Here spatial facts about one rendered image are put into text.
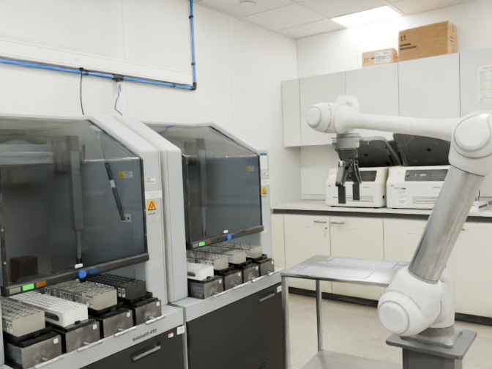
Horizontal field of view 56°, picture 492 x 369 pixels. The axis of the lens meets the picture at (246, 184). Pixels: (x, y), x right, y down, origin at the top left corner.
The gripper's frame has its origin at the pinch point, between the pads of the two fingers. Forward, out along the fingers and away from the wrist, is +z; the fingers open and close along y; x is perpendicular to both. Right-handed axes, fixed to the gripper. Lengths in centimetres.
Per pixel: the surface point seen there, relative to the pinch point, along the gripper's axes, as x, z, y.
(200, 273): 70, 35, -15
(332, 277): 16.9, 38.1, 16.8
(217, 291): 66, 45, -8
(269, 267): 66, 43, 38
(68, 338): 66, 41, -87
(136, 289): 73, 35, -50
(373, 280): -1.1, 38.0, 20.5
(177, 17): 186, -132, 96
